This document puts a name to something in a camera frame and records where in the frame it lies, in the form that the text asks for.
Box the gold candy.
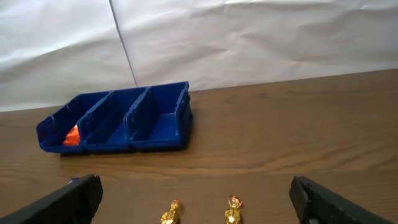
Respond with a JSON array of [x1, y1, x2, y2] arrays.
[[160, 198, 181, 224], [224, 194, 244, 224]]

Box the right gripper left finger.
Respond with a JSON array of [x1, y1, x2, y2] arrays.
[[0, 174, 103, 224]]

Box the blue tray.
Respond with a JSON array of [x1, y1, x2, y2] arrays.
[[35, 81, 193, 155]]

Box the orange candy box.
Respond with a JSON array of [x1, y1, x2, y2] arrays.
[[62, 123, 81, 147]]

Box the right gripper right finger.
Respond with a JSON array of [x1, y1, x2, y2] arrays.
[[289, 175, 398, 224]]

